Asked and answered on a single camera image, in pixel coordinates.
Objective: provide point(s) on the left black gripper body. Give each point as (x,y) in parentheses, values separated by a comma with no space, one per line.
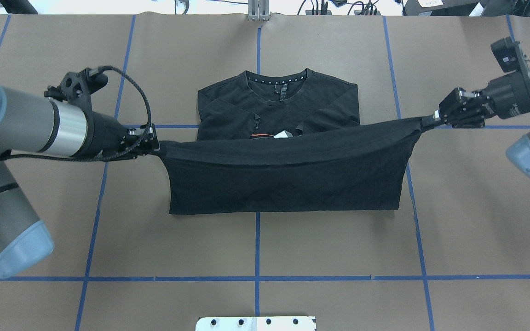
(105,136)

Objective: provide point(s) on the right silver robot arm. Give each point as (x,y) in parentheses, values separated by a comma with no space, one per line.
(519,152)

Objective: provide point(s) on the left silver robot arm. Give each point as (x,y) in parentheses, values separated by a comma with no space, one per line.
(26,121)

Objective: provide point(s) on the black graphic t-shirt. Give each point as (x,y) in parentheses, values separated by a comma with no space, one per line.
(287,144)

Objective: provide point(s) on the aluminium frame post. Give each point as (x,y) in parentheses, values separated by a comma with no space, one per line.
(258,10)

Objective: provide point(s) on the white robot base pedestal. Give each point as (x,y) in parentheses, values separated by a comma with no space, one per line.
(257,323)

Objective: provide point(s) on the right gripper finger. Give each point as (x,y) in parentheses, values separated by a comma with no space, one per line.
(430,122)

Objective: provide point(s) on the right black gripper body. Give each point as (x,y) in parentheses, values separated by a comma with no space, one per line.
(508,96)

